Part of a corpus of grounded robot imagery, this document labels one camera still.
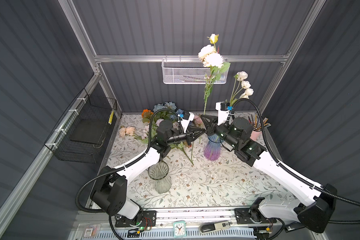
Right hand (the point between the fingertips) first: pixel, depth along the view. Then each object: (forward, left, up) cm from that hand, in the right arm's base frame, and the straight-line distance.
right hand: (203, 117), depth 66 cm
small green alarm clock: (-38, +11, -36) cm, 54 cm away
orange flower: (+34, +38, -31) cm, 59 cm away
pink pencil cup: (+15, -40, -35) cm, 55 cm away
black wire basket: (-5, +59, -7) cm, 59 cm away
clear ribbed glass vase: (-18, +21, -19) cm, 33 cm away
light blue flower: (+38, +23, -26) cm, 51 cm away
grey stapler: (-38, -2, -32) cm, 50 cm away
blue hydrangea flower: (+35, +14, -30) cm, 48 cm away
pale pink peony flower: (+19, +49, -33) cm, 62 cm away
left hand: (-2, -2, -7) cm, 7 cm away
